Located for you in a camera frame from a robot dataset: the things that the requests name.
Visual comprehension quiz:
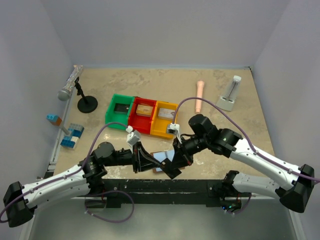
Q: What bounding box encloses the brown leather card holder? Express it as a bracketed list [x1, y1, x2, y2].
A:
[151, 150, 175, 174]

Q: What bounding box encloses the black credit card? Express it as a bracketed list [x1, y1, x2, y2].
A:
[160, 158, 182, 180]

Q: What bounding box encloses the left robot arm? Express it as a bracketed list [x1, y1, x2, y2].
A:
[0, 142, 162, 228]

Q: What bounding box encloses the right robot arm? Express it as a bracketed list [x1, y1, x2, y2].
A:
[166, 114, 315, 213]

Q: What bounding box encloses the orange card stack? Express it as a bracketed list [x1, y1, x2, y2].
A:
[135, 104, 153, 117]

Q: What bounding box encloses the black card stack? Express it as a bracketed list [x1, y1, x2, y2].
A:
[113, 103, 130, 115]

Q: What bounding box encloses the yellow plastic bin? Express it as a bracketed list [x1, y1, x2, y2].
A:
[150, 101, 178, 139]

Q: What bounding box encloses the red plastic bin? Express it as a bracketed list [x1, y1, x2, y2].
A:
[128, 96, 157, 135]

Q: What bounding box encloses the green plastic bin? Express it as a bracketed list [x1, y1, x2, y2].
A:
[105, 93, 135, 126]

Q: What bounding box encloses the blue white brick stack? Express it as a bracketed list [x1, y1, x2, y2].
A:
[60, 123, 85, 150]

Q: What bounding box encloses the pink flashlight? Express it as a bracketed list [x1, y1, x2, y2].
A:
[195, 80, 205, 114]

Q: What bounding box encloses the black microphone stand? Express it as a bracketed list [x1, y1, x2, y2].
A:
[75, 77, 98, 114]

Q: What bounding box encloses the blue orange brick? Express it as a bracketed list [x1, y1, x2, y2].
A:
[46, 114, 62, 127]

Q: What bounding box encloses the silver glitter microphone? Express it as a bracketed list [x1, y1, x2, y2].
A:
[57, 65, 84, 102]

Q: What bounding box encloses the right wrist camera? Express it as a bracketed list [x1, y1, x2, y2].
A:
[166, 123, 182, 143]

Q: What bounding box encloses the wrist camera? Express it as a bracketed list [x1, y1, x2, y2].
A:
[125, 125, 141, 151]
[166, 123, 182, 143]

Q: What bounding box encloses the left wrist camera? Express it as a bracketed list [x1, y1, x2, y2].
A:
[125, 125, 141, 151]

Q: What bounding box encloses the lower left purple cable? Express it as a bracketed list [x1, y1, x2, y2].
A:
[84, 188, 136, 223]

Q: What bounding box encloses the purple cable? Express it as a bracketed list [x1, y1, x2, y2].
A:
[223, 192, 252, 215]
[84, 188, 136, 223]
[0, 121, 130, 224]
[172, 97, 320, 183]

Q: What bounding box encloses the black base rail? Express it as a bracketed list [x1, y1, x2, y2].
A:
[85, 179, 250, 208]

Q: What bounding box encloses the grey toy hammer handle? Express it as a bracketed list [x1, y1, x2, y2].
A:
[59, 124, 71, 136]

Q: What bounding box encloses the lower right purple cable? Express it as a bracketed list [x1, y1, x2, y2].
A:
[223, 192, 252, 215]

